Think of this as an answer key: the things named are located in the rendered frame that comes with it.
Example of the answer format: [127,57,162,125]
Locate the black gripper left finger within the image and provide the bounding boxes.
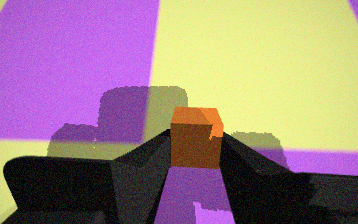
[3,129,171,224]

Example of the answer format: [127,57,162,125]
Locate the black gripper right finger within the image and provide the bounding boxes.
[219,132,358,224]

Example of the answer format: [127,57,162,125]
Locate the brown block with black square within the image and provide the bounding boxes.
[170,107,224,169]

